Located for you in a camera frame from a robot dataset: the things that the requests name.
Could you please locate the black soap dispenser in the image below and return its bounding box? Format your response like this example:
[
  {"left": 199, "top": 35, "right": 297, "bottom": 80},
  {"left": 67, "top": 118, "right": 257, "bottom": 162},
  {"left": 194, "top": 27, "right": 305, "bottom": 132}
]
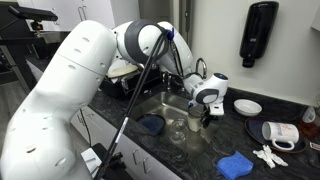
[{"left": 239, "top": 1, "right": 279, "bottom": 68}]

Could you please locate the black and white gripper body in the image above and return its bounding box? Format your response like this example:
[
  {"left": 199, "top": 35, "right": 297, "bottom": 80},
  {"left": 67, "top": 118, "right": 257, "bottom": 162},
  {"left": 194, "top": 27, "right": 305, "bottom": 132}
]
[{"left": 204, "top": 103, "right": 224, "bottom": 116}]

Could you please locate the stainless steel sink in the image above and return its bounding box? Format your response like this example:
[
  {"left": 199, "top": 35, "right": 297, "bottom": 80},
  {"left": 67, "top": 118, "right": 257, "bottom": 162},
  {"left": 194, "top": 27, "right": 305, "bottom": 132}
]
[{"left": 130, "top": 92, "right": 214, "bottom": 150}]

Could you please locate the right cabinet door handle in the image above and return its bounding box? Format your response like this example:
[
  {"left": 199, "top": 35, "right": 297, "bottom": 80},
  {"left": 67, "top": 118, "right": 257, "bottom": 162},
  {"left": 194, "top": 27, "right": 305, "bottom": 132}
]
[{"left": 143, "top": 157, "right": 151, "bottom": 174}]

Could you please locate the blue sponge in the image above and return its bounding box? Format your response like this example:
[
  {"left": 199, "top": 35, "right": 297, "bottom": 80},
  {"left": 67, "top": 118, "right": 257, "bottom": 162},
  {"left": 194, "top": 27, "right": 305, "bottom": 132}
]
[{"left": 216, "top": 151, "right": 253, "bottom": 180}]

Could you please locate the white bowl on counter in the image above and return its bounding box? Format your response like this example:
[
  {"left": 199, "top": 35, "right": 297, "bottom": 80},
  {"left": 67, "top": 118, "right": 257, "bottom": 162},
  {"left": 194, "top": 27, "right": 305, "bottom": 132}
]
[{"left": 234, "top": 99, "right": 262, "bottom": 117}]

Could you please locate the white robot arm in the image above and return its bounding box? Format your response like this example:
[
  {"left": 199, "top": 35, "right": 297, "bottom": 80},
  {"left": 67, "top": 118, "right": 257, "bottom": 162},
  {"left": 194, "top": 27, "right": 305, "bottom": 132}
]
[{"left": 1, "top": 19, "right": 228, "bottom": 180}]

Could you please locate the clear glass bowl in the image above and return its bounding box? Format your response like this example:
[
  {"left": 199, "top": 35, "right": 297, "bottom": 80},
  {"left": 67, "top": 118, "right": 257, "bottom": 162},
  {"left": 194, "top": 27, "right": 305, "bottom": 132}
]
[{"left": 168, "top": 119, "right": 188, "bottom": 144}]

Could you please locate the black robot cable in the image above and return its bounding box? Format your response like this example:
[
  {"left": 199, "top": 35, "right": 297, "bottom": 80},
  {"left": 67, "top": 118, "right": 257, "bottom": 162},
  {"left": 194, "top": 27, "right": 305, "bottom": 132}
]
[{"left": 93, "top": 29, "right": 206, "bottom": 180}]

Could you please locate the black camera on stand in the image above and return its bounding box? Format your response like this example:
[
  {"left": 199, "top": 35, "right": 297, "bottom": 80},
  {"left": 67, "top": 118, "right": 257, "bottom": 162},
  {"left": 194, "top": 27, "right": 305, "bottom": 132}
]
[{"left": 9, "top": 6, "right": 58, "bottom": 31}]

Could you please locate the left cabinet door handle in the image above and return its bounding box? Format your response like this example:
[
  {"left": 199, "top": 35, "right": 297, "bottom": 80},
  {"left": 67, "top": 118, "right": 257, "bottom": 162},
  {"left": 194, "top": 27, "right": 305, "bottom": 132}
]
[{"left": 132, "top": 149, "right": 141, "bottom": 165}]

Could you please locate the black dish rack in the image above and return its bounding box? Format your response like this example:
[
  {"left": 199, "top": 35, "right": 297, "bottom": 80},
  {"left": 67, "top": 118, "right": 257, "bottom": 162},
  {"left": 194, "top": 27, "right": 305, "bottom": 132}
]
[{"left": 100, "top": 67, "right": 161, "bottom": 100}]

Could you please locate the cabinet door handle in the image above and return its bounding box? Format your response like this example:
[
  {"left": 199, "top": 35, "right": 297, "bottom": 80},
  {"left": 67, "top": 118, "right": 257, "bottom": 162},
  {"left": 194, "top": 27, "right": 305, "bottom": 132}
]
[
  {"left": 143, "top": 157, "right": 151, "bottom": 174},
  {"left": 132, "top": 149, "right": 141, "bottom": 165}
]

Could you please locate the chrome faucet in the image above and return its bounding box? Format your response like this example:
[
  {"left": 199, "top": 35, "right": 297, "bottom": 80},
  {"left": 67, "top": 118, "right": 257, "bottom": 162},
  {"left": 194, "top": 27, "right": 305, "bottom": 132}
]
[{"left": 195, "top": 57, "right": 208, "bottom": 80}]

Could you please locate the white mug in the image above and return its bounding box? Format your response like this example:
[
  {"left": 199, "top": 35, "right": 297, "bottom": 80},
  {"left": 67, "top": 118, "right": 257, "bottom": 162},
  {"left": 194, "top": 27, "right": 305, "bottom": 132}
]
[
  {"left": 187, "top": 114, "right": 201, "bottom": 132},
  {"left": 262, "top": 121, "right": 299, "bottom": 151}
]

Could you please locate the dark blue plate on counter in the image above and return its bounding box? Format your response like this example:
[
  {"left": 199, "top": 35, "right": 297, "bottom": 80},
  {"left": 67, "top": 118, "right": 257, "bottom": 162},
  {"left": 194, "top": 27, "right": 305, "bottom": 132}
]
[{"left": 245, "top": 117, "right": 307, "bottom": 154}]

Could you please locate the white mug on plate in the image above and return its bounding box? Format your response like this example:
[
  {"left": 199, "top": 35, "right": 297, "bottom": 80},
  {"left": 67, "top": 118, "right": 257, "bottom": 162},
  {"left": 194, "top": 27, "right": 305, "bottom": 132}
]
[{"left": 262, "top": 121, "right": 299, "bottom": 151}]

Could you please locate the dark blue plate in sink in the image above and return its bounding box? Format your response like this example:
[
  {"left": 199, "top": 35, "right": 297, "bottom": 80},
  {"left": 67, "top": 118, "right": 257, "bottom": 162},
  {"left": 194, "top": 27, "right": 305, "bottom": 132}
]
[{"left": 137, "top": 114, "right": 166, "bottom": 135}]

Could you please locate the crumpled white paper scrap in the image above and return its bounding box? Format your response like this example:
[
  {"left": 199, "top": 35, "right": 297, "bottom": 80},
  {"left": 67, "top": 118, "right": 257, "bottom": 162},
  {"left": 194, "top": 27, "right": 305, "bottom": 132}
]
[{"left": 253, "top": 145, "right": 288, "bottom": 168}]

